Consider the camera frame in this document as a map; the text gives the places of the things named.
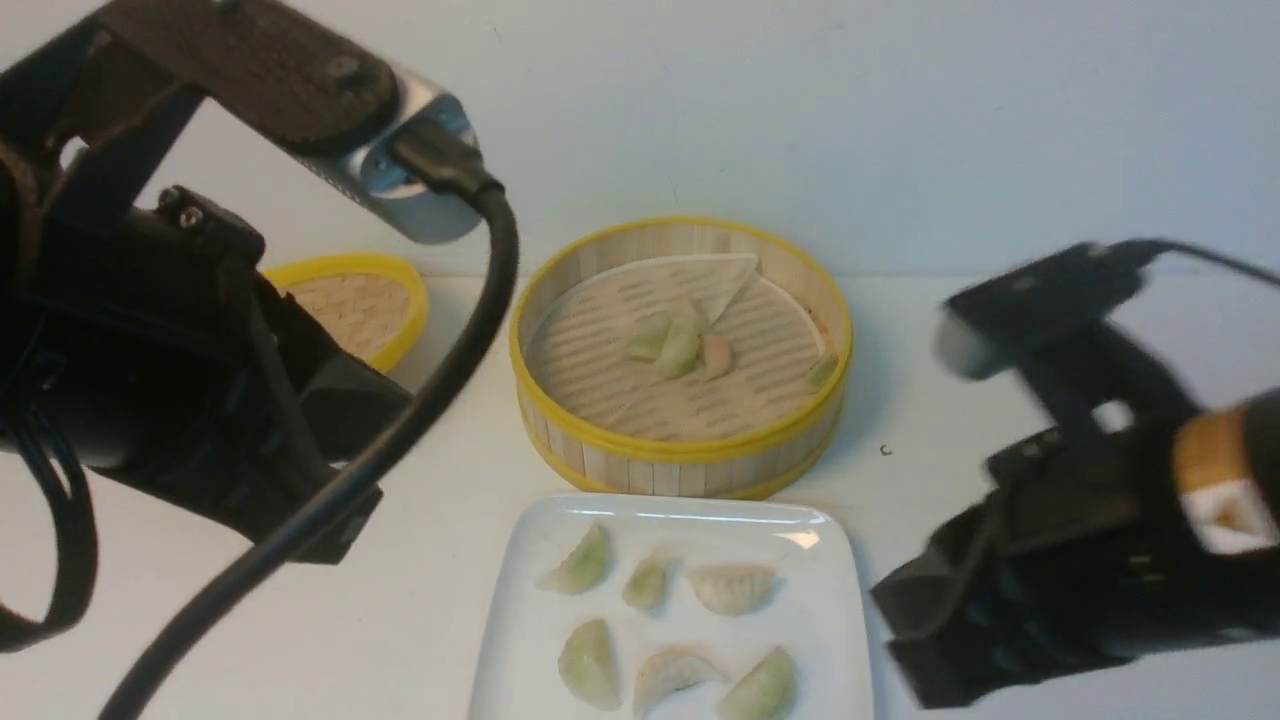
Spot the yellow rimmed bamboo steamer lid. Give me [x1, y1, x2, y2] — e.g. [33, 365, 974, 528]
[264, 252, 430, 374]

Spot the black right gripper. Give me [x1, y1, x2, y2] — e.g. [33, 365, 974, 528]
[870, 400, 1277, 708]

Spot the green dumpling plate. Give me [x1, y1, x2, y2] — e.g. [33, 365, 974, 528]
[557, 618, 621, 712]
[716, 647, 797, 719]
[536, 523, 613, 596]

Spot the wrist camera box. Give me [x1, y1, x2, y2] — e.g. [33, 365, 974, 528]
[934, 240, 1201, 441]
[0, 0, 497, 246]

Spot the yellow rimmed bamboo steamer basket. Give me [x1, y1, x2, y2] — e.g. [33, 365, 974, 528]
[509, 217, 855, 498]

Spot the white dumpling plate top right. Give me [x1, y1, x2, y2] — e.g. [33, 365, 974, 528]
[687, 564, 780, 618]

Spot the black right camera cable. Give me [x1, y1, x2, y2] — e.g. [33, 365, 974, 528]
[1130, 238, 1280, 290]

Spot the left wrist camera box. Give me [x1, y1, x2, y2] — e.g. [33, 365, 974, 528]
[0, 0, 497, 246]

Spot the white steamer liner paper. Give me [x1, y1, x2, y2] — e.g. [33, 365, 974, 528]
[522, 254, 836, 443]

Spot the white dumpling plate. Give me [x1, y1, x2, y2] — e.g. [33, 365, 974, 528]
[687, 564, 780, 618]
[632, 647, 728, 719]

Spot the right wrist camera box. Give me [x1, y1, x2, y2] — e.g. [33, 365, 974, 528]
[934, 240, 1201, 441]

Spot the pink dumpling in steamer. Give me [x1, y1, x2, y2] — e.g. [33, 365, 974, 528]
[701, 334, 733, 380]

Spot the green dumpling plate top left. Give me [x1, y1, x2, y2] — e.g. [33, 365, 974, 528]
[536, 523, 613, 596]

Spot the black camera cable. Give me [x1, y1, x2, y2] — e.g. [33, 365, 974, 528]
[1130, 238, 1280, 290]
[95, 120, 521, 720]

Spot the long green dumpling steamer centre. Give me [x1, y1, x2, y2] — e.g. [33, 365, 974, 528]
[653, 301, 707, 380]

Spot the small green dumpling steamer centre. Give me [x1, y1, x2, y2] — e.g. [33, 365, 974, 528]
[623, 332, 666, 364]

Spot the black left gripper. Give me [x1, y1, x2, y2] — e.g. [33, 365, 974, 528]
[3, 150, 411, 566]

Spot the white dumpling plate bottom centre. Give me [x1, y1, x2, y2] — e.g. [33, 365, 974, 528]
[632, 647, 728, 719]

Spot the white square plate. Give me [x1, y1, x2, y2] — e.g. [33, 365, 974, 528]
[467, 495, 876, 719]

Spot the green dumpling plate bottom right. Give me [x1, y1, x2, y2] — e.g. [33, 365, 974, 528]
[716, 647, 797, 719]

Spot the black left camera cable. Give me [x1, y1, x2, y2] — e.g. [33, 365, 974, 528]
[95, 120, 521, 720]

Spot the green dumpling plate bottom left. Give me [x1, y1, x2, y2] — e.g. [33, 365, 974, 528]
[557, 618, 621, 712]

